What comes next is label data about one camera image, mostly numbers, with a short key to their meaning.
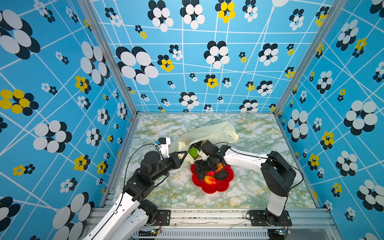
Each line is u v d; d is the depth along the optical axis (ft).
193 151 2.89
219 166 2.97
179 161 2.11
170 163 1.99
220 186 2.68
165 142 2.07
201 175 2.76
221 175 2.71
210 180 2.70
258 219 2.37
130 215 1.57
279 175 1.54
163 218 2.45
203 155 2.43
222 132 2.52
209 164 2.45
